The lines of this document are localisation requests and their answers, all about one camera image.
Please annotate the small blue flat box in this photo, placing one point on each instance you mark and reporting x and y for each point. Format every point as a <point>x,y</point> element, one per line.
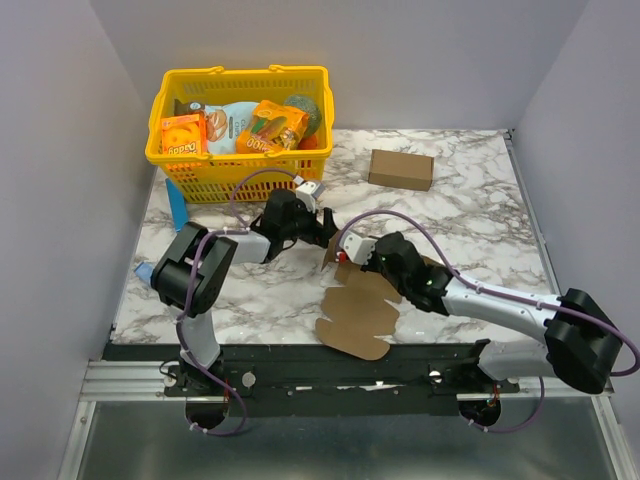
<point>144,272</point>

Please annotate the small orange fruit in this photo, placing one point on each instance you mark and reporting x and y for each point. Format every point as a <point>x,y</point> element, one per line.
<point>308,143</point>

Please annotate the orange Daddy snack box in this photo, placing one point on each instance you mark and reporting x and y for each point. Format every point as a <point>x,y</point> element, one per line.
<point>184,134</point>

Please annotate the orange candy bag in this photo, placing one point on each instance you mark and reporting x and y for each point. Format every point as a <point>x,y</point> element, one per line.
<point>272,128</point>

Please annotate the light blue chips bag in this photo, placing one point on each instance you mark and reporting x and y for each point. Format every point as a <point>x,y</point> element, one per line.
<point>223,123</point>

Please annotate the tall blue box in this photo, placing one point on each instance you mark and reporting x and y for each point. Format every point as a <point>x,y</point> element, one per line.
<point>178,206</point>

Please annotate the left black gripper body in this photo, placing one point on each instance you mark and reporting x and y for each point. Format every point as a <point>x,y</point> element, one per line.
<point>304,225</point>

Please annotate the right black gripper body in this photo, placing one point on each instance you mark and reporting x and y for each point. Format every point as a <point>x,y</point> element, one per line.
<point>377,259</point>

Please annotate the yellow plastic shopping basket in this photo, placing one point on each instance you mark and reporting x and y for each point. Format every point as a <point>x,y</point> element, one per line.
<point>210,178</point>

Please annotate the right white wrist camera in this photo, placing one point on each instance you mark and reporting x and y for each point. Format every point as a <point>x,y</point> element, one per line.
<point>355,246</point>

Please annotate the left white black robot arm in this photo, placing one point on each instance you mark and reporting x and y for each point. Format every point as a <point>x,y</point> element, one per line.
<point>190,275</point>

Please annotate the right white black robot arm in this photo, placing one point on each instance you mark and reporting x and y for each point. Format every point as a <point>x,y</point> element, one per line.
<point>568,336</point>

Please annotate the brown cardboard box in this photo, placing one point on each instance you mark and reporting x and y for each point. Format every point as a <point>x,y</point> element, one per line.
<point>401,170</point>
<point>361,310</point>

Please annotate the green round melon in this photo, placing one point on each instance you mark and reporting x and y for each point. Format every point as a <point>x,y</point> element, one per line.
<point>308,106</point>

